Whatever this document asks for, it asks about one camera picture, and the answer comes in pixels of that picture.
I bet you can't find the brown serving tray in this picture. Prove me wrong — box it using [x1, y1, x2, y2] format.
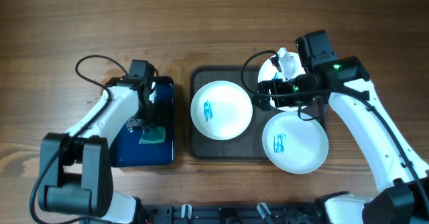
[188, 65, 328, 162]

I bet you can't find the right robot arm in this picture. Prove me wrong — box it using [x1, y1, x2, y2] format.
[252, 30, 428, 223]

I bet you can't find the white plate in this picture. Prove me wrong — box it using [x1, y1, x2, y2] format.
[190, 80, 253, 141]
[261, 111, 328, 174]
[257, 52, 321, 112]

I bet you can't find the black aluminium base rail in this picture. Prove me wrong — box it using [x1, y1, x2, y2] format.
[133, 202, 330, 224]

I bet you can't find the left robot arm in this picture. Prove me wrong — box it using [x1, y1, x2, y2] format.
[29, 74, 157, 223]

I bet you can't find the green yellow sponge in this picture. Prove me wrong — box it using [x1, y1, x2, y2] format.
[139, 126, 166, 144]

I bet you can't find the black water tray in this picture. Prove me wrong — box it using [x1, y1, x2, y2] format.
[109, 76, 175, 168]

